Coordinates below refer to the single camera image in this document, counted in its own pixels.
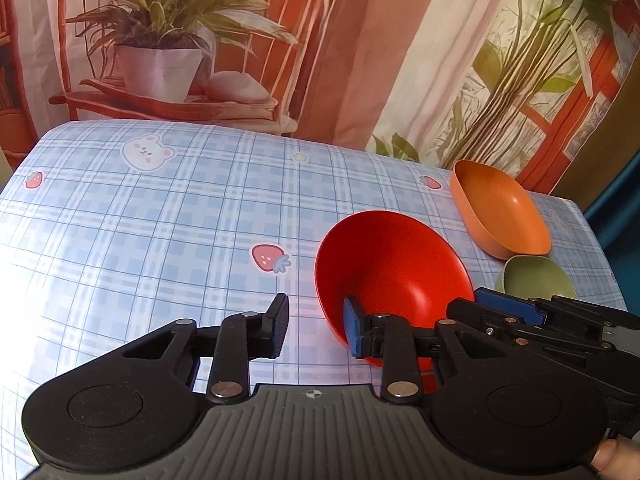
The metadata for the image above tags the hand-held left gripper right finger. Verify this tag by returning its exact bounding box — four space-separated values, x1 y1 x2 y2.
343 295 506 404

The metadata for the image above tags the orange bowl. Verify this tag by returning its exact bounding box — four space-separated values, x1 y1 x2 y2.
450 159 552 260

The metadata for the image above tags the blue plaid tablecloth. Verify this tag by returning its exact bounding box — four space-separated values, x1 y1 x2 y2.
0 119 630 480

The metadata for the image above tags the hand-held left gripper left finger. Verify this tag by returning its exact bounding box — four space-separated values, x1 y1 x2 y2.
122 293 290 407

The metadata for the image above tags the person's right hand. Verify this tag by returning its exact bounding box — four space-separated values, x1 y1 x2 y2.
594 437 640 476

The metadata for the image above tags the printed wall tapestry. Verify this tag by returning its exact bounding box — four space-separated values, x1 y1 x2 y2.
0 0 637 196

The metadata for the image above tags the green bowl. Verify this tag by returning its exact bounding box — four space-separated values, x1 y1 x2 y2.
494 255 577 302

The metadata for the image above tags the red bowl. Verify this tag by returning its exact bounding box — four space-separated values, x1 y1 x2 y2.
314 211 476 372

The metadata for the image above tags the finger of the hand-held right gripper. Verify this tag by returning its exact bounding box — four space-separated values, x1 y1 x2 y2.
446 298 532 344
474 287 547 326

